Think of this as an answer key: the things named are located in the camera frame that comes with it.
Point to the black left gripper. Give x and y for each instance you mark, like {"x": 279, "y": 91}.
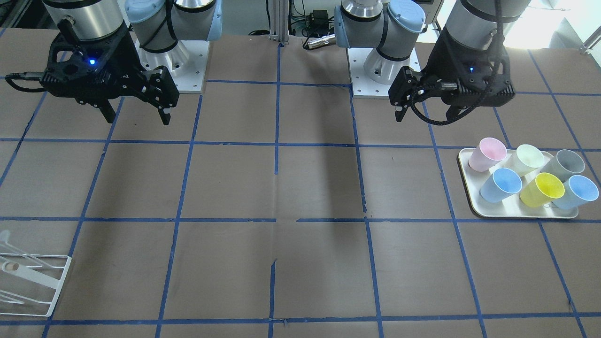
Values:
{"x": 443, "y": 61}

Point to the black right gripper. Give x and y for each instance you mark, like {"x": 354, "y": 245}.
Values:
{"x": 123, "y": 50}

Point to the light blue plastic cup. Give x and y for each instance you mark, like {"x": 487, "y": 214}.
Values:
{"x": 500, "y": 185}

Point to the pink plastic cup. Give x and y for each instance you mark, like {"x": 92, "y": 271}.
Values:
{"x": 489, "y": 152}

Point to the pale green plastic cup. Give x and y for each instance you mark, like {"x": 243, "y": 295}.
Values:
{"x": 526, "y": 158}

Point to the yellow plastic cup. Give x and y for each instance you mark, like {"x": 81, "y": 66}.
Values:
{"x": 543, "y": 189}

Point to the grey plastic cup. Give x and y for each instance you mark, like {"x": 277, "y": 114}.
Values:
{"x": 565, "y": 164}

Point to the cream plastic tray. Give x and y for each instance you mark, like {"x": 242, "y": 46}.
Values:
{"x": 511, "y": 207}

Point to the black power adapter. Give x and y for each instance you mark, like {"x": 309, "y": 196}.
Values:
{"x": 319, "y": 15}

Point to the aluminium frame post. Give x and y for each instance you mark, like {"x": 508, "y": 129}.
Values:
{"x": 278, "y": 20}

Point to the white wire cup rack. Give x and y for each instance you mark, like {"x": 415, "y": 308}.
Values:
{"x": 30, "y": 284}

